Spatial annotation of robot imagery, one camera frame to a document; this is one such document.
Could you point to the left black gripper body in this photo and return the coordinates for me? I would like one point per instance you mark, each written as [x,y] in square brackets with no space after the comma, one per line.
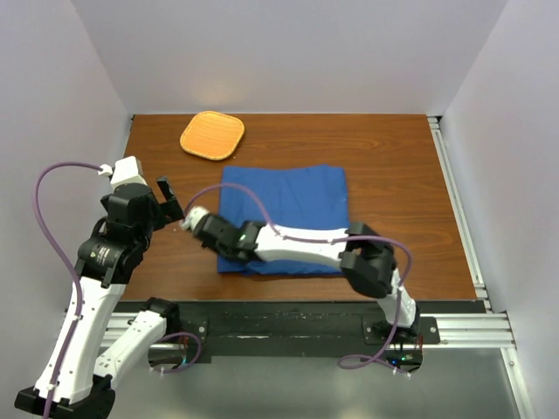
[156,221]

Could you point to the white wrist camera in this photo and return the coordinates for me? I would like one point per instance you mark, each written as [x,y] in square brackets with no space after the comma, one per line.
[193,218]
[125,171]

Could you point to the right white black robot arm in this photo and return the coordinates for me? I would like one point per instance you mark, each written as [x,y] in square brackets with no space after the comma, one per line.
[366,260]

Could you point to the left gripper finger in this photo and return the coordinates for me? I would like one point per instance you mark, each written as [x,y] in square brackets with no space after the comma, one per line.
[165,187]
[172,210]

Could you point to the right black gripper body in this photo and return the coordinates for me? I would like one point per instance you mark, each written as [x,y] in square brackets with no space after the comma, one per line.
[222,250]

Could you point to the orange square woven mat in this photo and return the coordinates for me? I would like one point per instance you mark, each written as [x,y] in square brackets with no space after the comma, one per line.
[212,135]

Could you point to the blue surgical drape cloth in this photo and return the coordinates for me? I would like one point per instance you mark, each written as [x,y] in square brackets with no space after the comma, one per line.
[313,198]

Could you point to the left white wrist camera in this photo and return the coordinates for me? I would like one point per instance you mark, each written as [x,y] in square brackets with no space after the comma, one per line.
[125,171]

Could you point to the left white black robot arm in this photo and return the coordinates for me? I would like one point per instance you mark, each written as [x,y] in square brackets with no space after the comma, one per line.
[79,380]

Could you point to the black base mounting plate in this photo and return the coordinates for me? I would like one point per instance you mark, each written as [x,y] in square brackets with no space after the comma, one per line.
[175,313]

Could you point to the aluminium frame rail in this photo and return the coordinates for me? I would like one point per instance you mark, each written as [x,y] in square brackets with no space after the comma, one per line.
[455,330]

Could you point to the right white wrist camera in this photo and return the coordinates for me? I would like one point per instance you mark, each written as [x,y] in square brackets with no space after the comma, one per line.
[193,218]

